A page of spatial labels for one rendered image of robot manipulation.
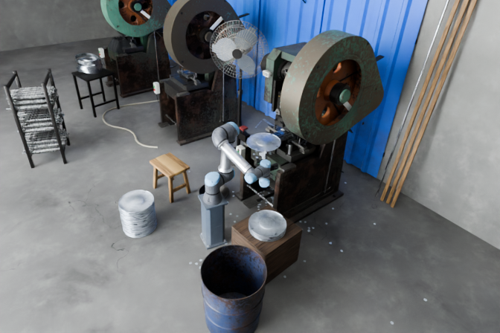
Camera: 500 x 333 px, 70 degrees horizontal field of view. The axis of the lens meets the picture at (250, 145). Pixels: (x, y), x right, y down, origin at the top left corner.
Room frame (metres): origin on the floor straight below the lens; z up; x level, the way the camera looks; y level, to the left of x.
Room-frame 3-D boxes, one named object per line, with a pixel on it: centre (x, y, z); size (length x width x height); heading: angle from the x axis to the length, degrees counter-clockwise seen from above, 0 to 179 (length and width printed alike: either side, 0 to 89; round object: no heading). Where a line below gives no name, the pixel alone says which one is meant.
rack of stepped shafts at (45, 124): (3.34, 2.26, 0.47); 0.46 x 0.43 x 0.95; 110
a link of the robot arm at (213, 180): (2.21, 0.27, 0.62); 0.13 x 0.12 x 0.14; 141
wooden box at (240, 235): (2.01, -0.17, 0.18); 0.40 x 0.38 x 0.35; 134
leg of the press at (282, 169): (2.64, -0.60, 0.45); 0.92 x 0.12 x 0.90; 130
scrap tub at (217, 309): (1.50, 0.06, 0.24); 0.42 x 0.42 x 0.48
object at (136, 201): (2.31, 0.94, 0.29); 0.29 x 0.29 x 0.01
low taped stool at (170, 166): (2.83, 0.77, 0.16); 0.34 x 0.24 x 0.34; 46
